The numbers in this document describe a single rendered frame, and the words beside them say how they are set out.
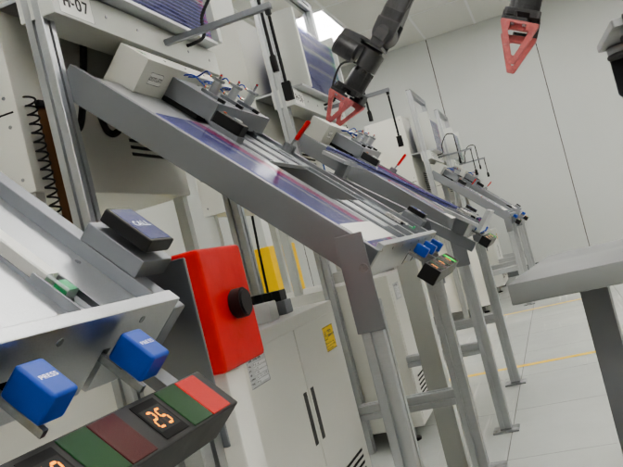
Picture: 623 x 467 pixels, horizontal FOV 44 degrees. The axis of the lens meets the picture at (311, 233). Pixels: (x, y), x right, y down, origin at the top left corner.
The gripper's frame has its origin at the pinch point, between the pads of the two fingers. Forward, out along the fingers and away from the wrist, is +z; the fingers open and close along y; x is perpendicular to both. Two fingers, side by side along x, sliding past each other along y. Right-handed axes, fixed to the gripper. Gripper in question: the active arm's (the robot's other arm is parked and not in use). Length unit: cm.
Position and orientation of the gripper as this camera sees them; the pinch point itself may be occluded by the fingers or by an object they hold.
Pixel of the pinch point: (335, 119)
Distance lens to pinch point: 201.2
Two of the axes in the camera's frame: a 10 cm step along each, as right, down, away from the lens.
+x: 8.1, 5.4, -2.3
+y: -2.9, 0.4, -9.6
